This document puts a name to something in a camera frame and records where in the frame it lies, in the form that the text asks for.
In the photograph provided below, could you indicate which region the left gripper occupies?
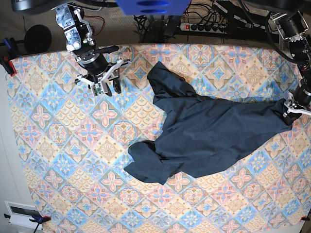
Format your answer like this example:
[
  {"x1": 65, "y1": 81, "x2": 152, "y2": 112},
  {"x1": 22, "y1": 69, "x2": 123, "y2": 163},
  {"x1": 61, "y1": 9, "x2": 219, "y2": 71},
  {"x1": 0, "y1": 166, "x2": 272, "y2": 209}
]
[{"x1": 281, "y1": 84, "x2": 311, "y2": 125}]

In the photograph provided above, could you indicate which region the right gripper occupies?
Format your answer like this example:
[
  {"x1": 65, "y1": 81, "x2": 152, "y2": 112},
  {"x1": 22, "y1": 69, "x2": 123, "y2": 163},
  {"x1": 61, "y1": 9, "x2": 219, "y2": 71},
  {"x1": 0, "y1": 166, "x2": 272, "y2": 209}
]
[{"x1": 74, "y1": 52, "x2": 131, "y2": 97}]

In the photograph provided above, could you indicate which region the dark navy t-shirt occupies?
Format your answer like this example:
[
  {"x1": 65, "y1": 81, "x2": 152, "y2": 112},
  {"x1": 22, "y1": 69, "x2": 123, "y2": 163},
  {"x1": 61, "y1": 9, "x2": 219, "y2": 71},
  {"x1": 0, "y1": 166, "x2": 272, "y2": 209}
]
[{"x1": 125, "y1": 63, "x2": 292, "y2": 184}]

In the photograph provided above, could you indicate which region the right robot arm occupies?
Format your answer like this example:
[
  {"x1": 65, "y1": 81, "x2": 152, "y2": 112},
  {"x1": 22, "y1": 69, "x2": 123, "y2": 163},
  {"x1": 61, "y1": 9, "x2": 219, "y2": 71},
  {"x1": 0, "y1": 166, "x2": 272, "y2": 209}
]
[{"x1": 55, "y1": 4, "x2": 130, "y2": 96}]

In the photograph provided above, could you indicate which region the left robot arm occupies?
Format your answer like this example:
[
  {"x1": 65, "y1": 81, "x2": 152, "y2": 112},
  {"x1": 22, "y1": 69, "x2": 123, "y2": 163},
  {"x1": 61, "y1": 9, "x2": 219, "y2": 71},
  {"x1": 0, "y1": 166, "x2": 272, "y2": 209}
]
[{"x1": 267, "y1": 11, "x2": 311, "y2": 125}]

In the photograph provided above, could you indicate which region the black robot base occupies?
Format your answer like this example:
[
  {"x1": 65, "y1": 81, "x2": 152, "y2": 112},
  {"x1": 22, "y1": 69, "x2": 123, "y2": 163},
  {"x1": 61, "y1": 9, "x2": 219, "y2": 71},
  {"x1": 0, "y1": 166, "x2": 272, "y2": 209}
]
[
  {"x1": 243, "y1": 0, "x2": 311, "y2": 14},
  {"x1": 11, "y1": 0, "x2": 72, "y2": 16}
]

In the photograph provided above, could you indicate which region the patterned colourful tablecloth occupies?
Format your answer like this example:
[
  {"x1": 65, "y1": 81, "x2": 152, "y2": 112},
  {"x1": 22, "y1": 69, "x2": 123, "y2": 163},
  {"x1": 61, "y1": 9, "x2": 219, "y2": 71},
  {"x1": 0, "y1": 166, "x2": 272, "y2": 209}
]
[{"x1": 6, "y1": 44, "x2": 311, "y2": 233}]

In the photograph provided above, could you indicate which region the black round stool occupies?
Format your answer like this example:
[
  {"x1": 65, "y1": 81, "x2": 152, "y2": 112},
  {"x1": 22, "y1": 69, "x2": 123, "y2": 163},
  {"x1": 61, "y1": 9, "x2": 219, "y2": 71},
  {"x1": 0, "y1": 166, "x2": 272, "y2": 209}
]
[{"x1": 24, "y1": 25, "x2": 52, "y2": 54}]

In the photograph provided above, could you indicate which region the white power strip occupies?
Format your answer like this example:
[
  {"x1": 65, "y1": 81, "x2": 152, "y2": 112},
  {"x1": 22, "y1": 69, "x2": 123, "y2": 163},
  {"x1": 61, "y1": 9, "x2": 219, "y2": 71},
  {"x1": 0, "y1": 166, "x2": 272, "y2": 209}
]
[{"x1": 179, "y1": 23, "x2": 225, "y2": 33}]

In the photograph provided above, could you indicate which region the orange clamp lower right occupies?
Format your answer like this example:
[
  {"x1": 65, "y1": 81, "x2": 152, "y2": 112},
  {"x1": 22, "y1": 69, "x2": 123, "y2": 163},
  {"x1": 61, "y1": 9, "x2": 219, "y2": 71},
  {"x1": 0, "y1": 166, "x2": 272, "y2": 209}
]
[{"x1": 300, "y1": 216, "x2": 310, "y2": 221}]

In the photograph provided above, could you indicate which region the blue orange clamp lower left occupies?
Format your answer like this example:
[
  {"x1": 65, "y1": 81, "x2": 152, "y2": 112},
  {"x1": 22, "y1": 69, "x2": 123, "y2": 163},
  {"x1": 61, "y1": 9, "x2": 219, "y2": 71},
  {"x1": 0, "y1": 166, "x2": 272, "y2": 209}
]
[{"x1": 3, "y1": 214, "x2": 51, "y2": 233}]

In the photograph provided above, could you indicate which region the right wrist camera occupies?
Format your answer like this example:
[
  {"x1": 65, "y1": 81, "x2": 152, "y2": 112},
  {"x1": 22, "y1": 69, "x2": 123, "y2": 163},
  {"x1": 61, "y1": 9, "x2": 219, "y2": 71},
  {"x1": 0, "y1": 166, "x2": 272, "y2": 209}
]
[{"x1": 90, "y1": 83, "x2": 104, "y2": 96}]

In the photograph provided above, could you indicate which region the white wall outlet box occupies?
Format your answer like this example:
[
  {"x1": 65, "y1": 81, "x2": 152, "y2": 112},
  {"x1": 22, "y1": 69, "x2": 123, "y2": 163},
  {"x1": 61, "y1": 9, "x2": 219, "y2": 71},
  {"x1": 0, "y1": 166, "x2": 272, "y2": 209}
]
[{"x1": 5, "y1": 201, "x2": 39, "y2": 229}]

